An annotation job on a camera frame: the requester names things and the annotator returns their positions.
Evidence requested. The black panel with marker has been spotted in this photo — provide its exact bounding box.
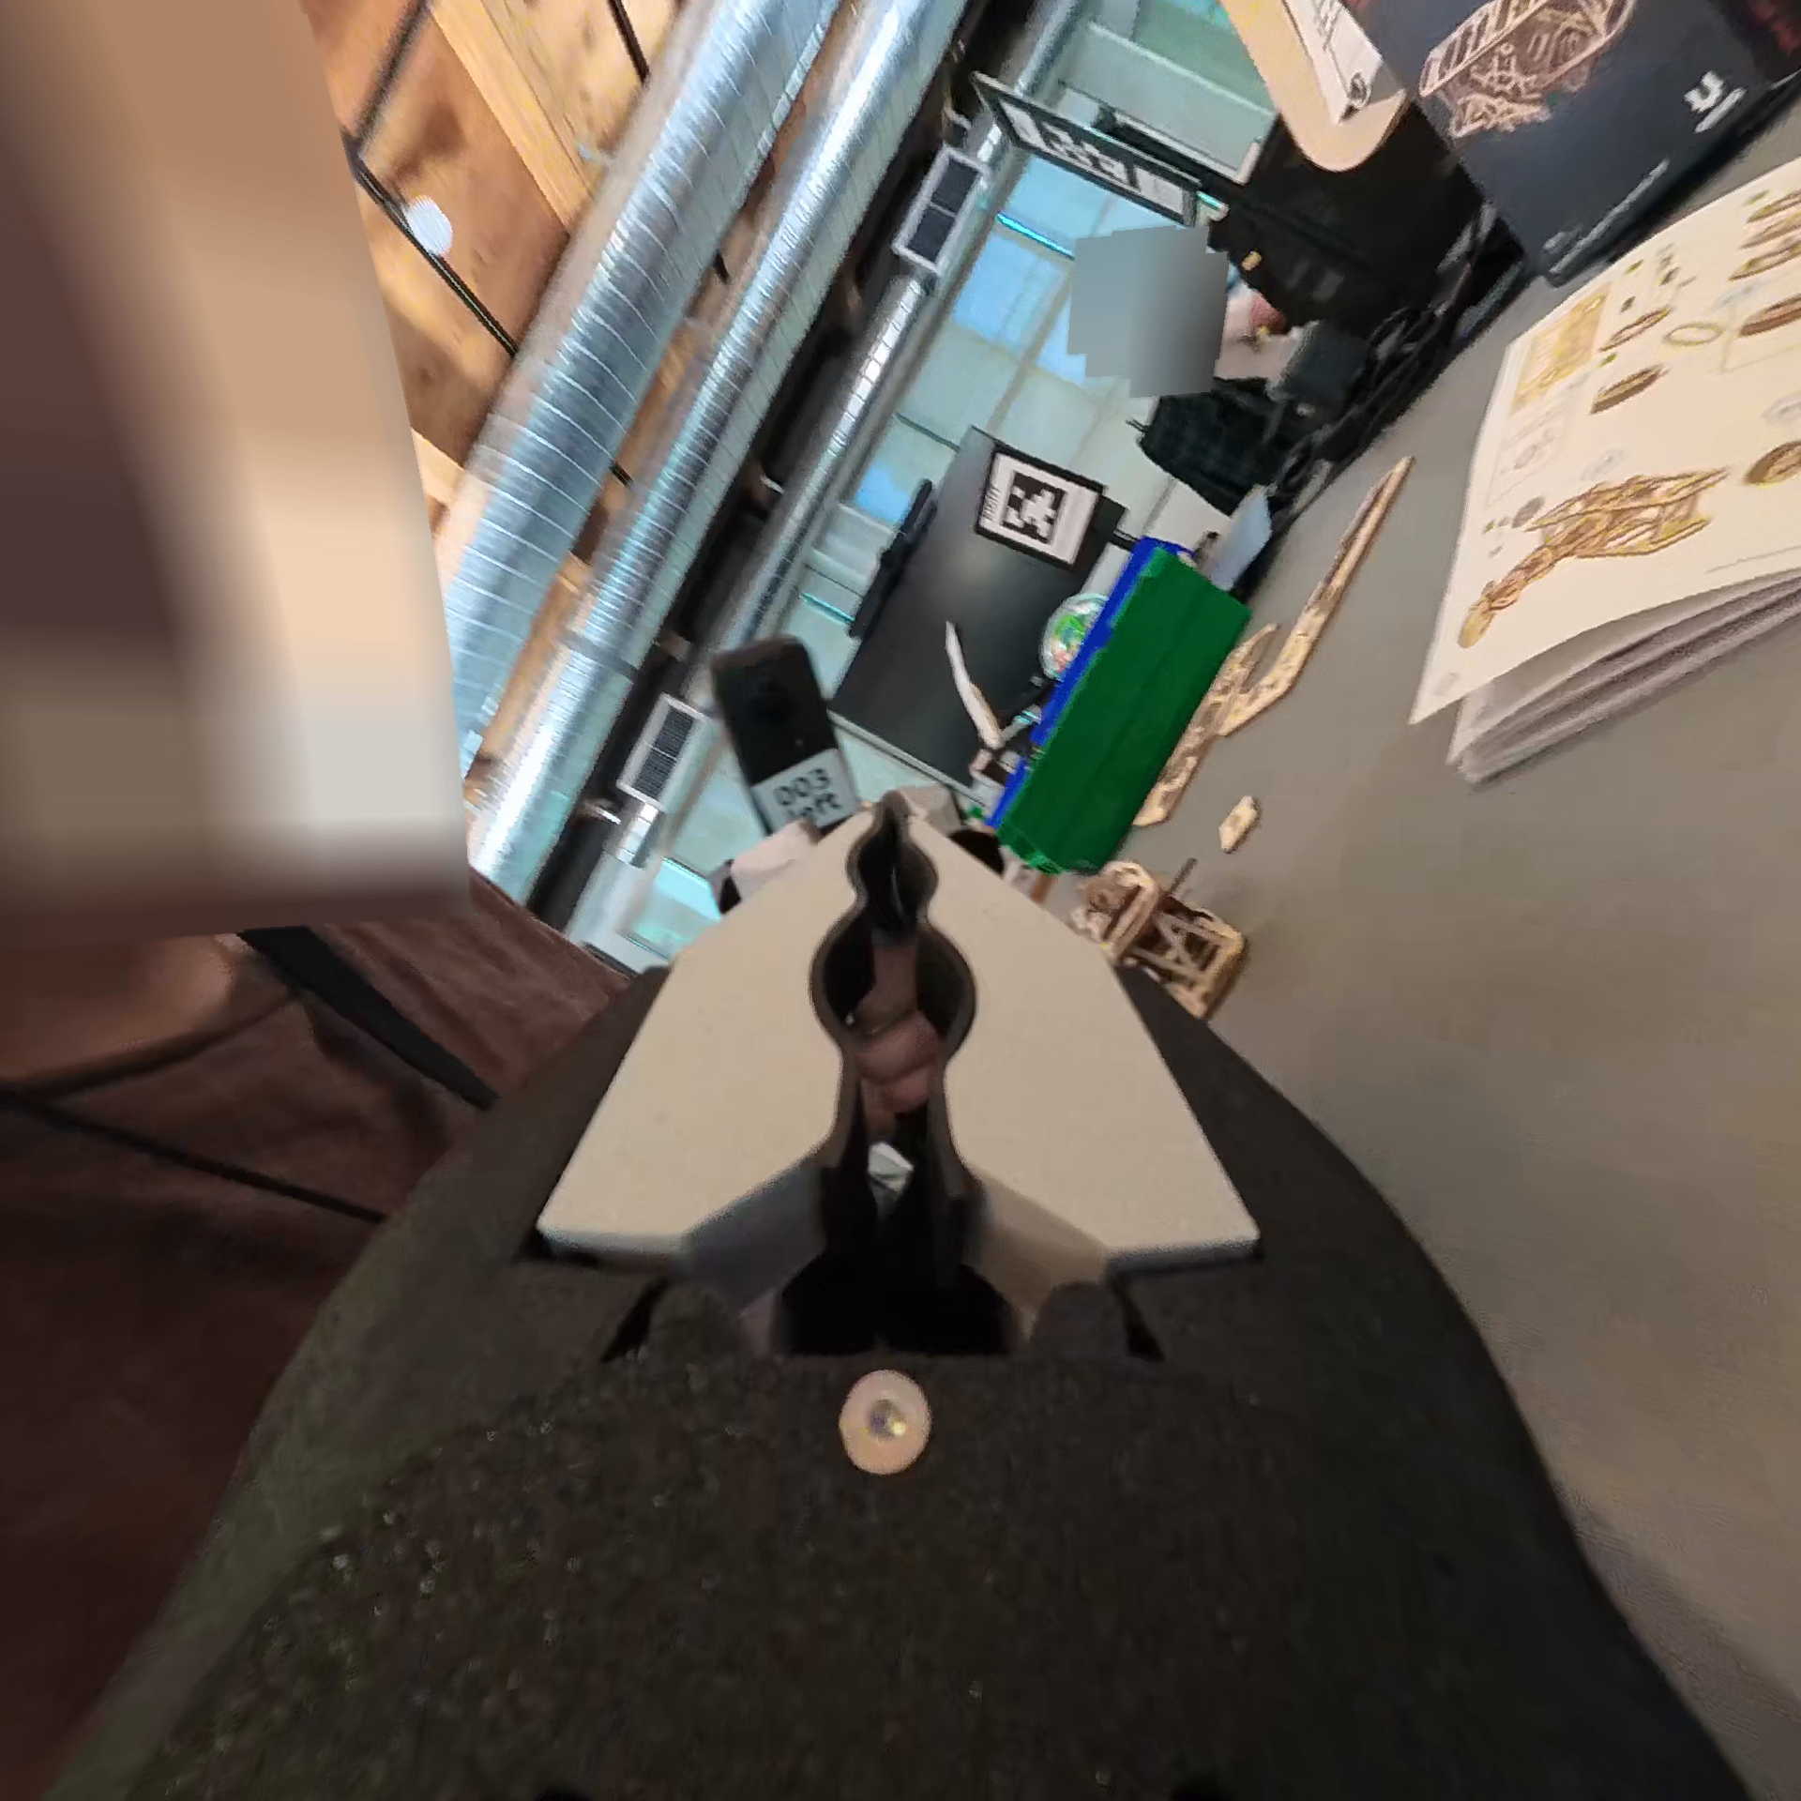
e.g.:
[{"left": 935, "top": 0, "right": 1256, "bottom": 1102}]
[{"left": 833, "top": 424, "right": 1132, "bottom": 806}]

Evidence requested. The small globe ball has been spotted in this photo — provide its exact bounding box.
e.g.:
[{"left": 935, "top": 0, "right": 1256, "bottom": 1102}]
[{"left": 1034, "top": 591, "right": 1116, "bottom": 687}]

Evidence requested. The silver ventilation duct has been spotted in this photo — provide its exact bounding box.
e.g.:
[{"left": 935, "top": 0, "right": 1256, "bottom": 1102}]
[
  {"left": 562, "top": 0, "right": 1019, "bottom": 710},
  {"left": 442, "top": 0, "right": 869, "bottom": 903}
]

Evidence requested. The black kit box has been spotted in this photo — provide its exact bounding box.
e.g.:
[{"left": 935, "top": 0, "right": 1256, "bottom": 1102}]
[{"left": 1408, "top": 0, "right": 1801, "bottom": 285}]

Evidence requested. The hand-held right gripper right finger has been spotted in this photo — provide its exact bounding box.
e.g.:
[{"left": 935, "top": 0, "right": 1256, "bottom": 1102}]
[{"left": 898, "top": 799, "right": 1261, "bottom": 1331}]

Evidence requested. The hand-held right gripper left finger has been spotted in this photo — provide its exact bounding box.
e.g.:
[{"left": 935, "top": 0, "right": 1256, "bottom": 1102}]
[{"left": 537, "top": 796, "right": 904, "bottom": 1340}]

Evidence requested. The long wooden part sheet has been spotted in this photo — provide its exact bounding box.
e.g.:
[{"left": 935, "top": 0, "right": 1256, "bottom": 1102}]
[{"left": 1270, "top": 456, "right": 1415, "bottom": 708}]

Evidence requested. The black office chair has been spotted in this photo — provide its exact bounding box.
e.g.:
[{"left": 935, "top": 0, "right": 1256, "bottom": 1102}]
[{"left": 1217, "top": 133, "right": 1530, "bottom": 468}]

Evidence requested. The grey desk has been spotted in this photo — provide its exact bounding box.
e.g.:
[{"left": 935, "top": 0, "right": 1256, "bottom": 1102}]
[{"left": 1083, "top": 133, "right": 1801, "bottom": 1801}]

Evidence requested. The framed marker sign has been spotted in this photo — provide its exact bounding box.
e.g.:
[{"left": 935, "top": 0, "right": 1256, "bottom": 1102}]
[{"left": 969, "top": 69, "right": 1201, "bottom": 232}]

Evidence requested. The instruction booklet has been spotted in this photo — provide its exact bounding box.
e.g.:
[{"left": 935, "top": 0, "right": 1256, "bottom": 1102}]
[{"left": 1410, "top": 189, "right": 1801, "bottom": 787}]

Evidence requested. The person's left hand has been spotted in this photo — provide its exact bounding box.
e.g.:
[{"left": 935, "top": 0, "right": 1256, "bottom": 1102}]
[{"left": 863, "top": 1006, "right": 949, "bottom": 1132}]

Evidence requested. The curved wooden board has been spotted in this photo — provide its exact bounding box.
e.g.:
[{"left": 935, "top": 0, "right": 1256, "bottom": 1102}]
[{"left": 1217, "top": 0, "right": 1426, "bottom": 175}]

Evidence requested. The green plastic bin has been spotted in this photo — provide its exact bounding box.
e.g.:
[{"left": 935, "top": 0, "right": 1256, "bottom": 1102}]
[{"left": 993, "top": 547, "right": 1256, "bottom": 873}]

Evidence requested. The person's brown clothing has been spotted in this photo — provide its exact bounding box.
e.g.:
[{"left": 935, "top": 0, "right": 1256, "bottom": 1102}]
[{"left": 0, "top": 873, "right": 639, "bottom": 1801}]

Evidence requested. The wooden model assembly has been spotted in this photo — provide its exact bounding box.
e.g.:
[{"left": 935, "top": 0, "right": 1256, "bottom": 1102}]
[{"left": 1068, "top": 858, "right": 1249, "bottom": 1025}]

